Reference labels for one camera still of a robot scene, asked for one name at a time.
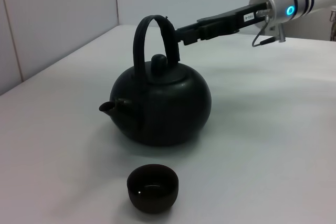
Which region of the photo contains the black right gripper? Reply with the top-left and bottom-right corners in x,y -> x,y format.
174,2 -> 269,46

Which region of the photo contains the small dark teacup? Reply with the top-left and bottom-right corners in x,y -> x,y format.
127,164 -> 180,207

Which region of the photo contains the black round teapot with handle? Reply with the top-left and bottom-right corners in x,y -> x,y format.
98,14 -> 212,147

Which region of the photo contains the right gripper connector with cable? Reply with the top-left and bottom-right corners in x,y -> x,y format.
251,20 -> 277,48

